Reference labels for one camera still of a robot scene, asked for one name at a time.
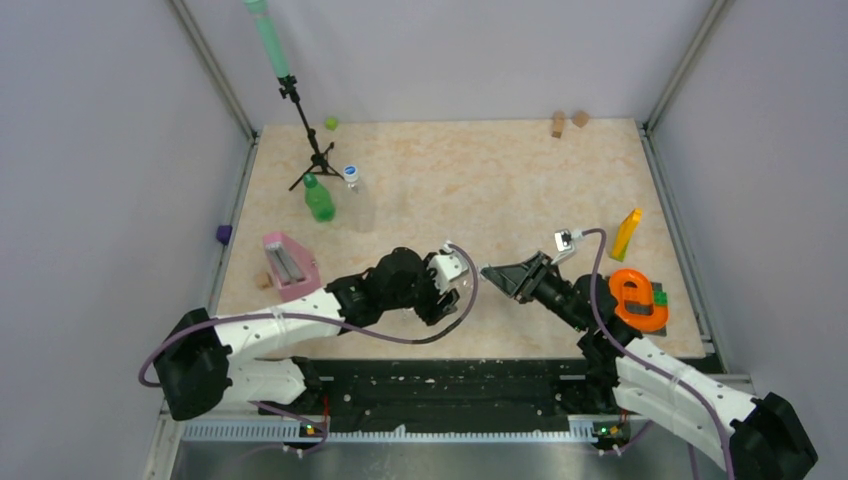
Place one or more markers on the wooden block right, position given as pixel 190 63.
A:
pixel 580 119

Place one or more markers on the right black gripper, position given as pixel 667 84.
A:
pixel 510 277

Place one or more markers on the purple small object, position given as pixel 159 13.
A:
pixel 223 234

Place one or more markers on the small green lego brick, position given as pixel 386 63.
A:
pixel 660 298

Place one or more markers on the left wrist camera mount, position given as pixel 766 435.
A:
pixel 448 267

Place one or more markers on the black tripod green pole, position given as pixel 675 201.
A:
pixel 264 24

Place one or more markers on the yellow green block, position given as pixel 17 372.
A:
pixel 624 235

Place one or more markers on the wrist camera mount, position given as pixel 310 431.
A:
pixel 566 244
pixel 448 267

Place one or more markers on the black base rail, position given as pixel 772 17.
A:
pixel 486 396

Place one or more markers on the clear plastic bottle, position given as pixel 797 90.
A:
pixel 469 281

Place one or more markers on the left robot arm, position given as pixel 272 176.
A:
pixel 207 363

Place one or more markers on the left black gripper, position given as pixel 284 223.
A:
pixel 432 311

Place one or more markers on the orange tape dispenser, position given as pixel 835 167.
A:
pixel 616 282

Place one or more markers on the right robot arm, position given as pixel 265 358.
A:
pixel 747 436

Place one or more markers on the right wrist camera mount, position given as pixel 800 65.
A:
pixel 566 244

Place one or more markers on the green plastic bottle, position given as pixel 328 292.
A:
pixel 318 199

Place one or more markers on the pink toy toaster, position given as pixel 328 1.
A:
pixel 294 268

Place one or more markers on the wooden block left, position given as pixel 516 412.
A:
pixel 558 124

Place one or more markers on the small wooden cube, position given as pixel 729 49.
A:
pixel 263 281

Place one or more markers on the wooden block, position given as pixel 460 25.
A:
pixel 558 124
pixel 580 119

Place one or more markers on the clear bottle blue-white cap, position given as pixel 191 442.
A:
pixel 359 202

